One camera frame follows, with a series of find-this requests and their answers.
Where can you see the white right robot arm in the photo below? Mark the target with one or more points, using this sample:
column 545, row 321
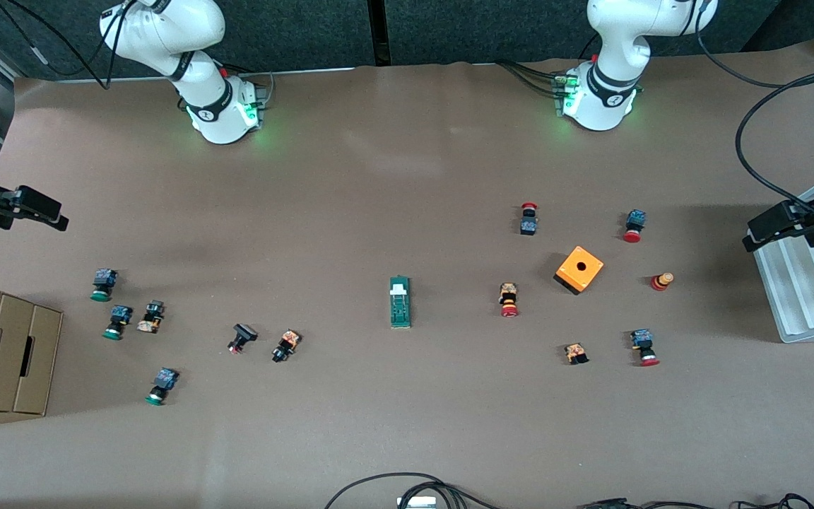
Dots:
column 167, row 28

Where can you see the white ridged foam tray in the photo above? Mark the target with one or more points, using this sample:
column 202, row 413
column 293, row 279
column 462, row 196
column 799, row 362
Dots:
column 803, row 297

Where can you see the green pushbutton blue contact block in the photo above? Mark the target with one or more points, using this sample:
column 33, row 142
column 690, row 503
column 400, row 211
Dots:
column 121, row 313
column 104, row 277
column 165, row 378

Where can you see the red yellow indicator cap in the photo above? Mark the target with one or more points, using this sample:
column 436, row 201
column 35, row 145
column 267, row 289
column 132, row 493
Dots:
column 659, row 283

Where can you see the red pushbutton blue contact block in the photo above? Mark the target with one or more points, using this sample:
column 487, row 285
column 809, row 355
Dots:
column 641, row 339
column 636, row 218

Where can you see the black selector orange contact block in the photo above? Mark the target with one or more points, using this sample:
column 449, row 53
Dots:
column 152, row 311

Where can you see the small orange black contact block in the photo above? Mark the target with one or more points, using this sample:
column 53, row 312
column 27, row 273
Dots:
column 576, row 352

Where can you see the black square button red base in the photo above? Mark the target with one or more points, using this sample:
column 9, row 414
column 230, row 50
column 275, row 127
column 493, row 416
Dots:
column 244, row 332

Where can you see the red pushbutton black contact block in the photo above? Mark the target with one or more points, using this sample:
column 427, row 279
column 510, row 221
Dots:
column 528, row 226

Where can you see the red mushroom button orange block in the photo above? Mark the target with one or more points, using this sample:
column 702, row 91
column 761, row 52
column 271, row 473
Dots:
column 508, row 293

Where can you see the black pushbutton orange contact block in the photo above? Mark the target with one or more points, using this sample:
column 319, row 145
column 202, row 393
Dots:
column 288, row 341

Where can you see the brown table cover sheet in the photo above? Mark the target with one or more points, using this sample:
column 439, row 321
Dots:
column 407, row 177

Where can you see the white plug connector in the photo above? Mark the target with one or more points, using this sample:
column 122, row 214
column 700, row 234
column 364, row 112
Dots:
column 415, row 502

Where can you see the orange button enclosure box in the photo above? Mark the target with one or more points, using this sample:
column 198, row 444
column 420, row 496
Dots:
column 569, row 276

